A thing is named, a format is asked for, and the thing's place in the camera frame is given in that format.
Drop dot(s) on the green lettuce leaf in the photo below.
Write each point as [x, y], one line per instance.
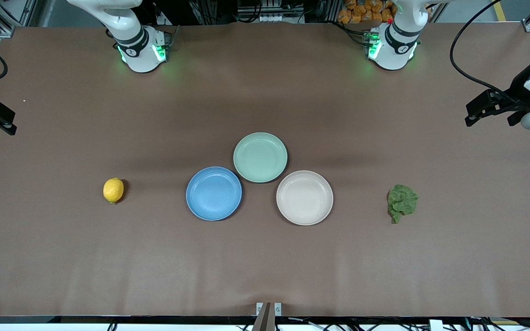
[403, 200]

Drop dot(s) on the beige plate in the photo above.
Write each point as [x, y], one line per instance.
[304, 197]

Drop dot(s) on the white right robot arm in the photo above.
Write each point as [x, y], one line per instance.
[138, 55]

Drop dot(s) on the green plate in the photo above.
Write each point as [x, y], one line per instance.
[260, 157]

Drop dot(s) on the brown table cover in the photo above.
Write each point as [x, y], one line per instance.
[108, 257]

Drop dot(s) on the blue plate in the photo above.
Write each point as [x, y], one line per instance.
[214, 193]

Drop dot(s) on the small white box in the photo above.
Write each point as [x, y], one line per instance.
[435, 325]

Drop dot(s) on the white equipment box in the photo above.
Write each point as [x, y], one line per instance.
[269, 11]

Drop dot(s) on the bag of oranges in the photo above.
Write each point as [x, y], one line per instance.
[366, 11]

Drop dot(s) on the small metal edge bracket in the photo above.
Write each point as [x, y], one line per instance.
[278, 309]

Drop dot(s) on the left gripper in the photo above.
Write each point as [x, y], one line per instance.
[517, 92]

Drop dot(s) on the yellow lemon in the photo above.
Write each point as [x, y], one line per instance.
[113, 191]

